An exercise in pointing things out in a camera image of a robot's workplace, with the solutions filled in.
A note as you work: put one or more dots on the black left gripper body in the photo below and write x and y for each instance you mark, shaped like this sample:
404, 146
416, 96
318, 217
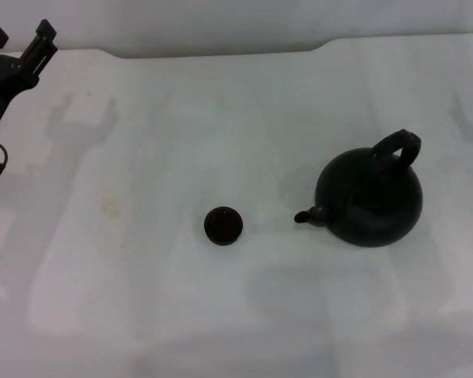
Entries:
2, 86

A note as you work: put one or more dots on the small dark teacup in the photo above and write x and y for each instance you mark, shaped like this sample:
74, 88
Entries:
223, 225

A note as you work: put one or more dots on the black round teapot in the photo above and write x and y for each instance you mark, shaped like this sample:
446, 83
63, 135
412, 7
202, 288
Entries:
370, 204

